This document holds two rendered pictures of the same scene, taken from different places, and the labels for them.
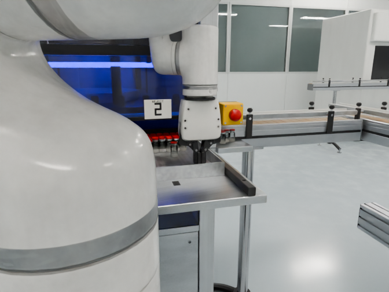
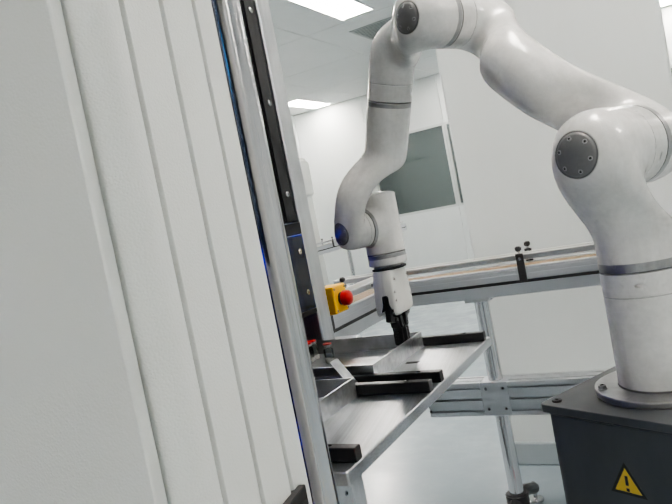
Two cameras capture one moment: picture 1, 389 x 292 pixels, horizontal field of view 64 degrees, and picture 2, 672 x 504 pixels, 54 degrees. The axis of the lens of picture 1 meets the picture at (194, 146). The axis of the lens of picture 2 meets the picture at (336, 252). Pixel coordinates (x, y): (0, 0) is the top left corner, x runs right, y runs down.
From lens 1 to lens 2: 1.10 m
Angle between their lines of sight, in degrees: 47
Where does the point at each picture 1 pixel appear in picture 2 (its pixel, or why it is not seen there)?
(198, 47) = (393, 212)
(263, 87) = not seen: hidden behind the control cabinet
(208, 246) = (360, 491)
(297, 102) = not seen: hidden behind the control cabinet
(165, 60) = (366, 231)
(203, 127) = (405, 295)
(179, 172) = (402, 352)
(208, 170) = (415, 344)
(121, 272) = not seen: outside the picture
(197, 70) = (396, 235)
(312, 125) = (370, 301)
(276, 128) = (348, 313)
